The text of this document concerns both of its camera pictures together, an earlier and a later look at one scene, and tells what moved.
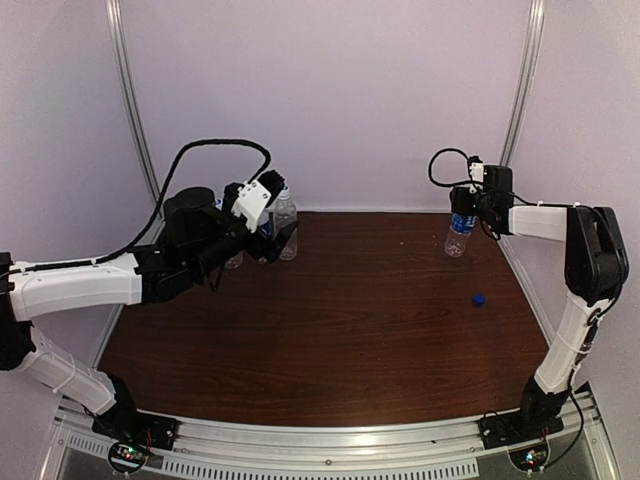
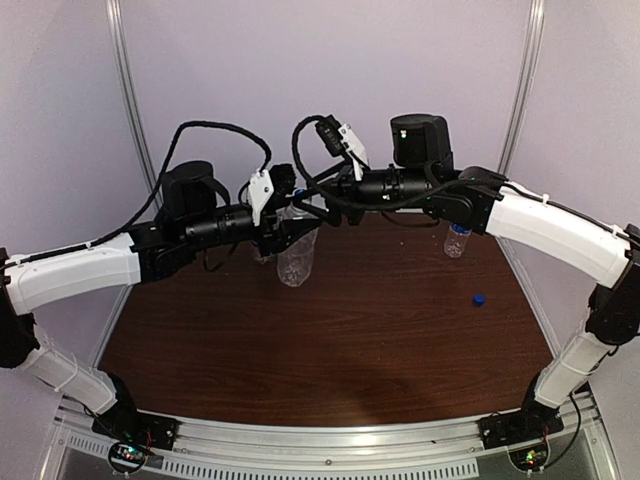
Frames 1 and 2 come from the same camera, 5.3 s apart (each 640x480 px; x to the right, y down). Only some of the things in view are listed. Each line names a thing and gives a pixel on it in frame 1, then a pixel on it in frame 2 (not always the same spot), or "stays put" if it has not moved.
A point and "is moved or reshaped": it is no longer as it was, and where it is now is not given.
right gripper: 461,201 to 351,198
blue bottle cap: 479,299 stays put
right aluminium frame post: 531,49 stays put
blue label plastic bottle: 462,226 stays put
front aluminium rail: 449,449 stays put
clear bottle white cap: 243,203 is moved or reshaped
